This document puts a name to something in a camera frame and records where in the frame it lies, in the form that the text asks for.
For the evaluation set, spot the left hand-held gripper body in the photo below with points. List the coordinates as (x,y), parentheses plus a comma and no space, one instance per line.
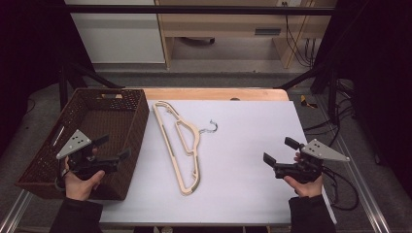
(76,144)

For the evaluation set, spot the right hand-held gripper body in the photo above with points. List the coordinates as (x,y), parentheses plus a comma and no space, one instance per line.
(320,151)

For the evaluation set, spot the brown woven basket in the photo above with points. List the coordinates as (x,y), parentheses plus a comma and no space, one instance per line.
(97,119)

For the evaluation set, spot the cream plastic clothes hanger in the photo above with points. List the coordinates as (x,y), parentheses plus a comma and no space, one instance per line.
(165,136)

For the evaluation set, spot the person's right hand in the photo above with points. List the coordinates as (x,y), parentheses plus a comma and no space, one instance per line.
(307,189)

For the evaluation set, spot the person's left hand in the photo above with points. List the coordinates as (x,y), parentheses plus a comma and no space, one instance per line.
(81,189)

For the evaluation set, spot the white foam board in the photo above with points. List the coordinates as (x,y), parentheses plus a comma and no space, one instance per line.
(246,145)

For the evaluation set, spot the yellow and black tool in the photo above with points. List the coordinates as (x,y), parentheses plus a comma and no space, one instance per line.
(305,101)

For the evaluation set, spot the black metal stand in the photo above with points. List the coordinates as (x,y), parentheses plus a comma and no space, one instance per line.
(63,87)
(332,93)

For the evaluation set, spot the wooden table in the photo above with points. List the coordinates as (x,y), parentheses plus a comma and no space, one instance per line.
(207,93)

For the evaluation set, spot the black curtain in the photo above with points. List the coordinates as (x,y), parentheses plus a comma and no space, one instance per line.
(379,81)
(29,58)

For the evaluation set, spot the white cabinet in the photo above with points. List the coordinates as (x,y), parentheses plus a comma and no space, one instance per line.
(120,39)

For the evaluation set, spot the light wooden desk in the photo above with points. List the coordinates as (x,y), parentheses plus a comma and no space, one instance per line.
(226,24)

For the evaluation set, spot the aluminium rail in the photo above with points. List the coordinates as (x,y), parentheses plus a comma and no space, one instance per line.
(366,194)
(14,213)

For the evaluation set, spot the black horizontal frame bar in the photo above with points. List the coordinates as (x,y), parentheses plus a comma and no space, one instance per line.
(194,10)

